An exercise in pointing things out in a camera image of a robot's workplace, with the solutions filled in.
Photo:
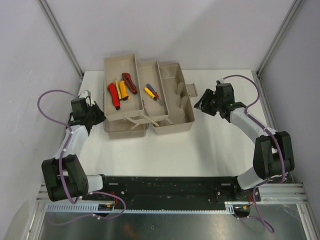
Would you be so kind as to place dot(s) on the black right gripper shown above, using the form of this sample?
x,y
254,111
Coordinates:
x,y
204,102

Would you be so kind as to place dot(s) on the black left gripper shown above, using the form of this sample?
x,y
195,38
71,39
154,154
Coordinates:
x,y
101,116

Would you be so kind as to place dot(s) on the red folding knife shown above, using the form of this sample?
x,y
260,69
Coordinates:
x,y
114,95

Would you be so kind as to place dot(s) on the yellow utility knife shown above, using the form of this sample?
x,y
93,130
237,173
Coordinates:
x,y
123,90

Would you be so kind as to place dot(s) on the yellow black box cutter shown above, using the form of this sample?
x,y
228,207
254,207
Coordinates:
x,y
118,90

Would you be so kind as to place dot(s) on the red black utility knife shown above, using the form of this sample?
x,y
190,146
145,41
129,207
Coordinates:
x,y
129,83

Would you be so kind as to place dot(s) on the beige plastic tool box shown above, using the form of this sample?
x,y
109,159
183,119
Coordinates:
x,y
131,121

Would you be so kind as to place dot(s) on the large blue red screwdriver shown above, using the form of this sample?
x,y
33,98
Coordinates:
x,y
144,107

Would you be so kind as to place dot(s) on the yellow handle screwdriver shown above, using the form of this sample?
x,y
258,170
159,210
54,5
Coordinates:
x,y
150,93

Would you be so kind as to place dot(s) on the small blue red screwdriver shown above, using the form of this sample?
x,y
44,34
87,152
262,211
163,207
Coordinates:
x,y
153,91

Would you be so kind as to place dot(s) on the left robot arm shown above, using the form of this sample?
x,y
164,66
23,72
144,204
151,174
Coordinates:
x,y
64,176

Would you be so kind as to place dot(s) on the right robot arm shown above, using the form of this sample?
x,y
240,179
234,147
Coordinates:
x,y
273,151

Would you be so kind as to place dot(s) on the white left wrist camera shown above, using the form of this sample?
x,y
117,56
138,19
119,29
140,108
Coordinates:
x,y
86,94

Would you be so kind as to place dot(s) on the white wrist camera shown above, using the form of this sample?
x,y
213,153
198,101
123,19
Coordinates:
x,y
220,81
86,94

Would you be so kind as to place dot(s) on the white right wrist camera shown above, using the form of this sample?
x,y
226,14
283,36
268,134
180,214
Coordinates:
x,y
220,81

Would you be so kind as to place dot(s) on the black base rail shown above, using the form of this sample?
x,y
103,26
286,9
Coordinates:
x,y
170,193

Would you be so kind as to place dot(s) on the white cable duct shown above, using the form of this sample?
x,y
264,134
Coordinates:
x,y
105,208

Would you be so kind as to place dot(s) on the left aluminium frame post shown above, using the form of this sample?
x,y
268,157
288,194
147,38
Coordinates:
x,y
52,20

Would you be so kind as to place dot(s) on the aluminium frame post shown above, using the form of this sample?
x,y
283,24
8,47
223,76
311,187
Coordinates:
x,y
52,20
280,34

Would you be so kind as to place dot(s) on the right aluminium frame post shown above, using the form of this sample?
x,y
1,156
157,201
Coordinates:
x,y
280,34

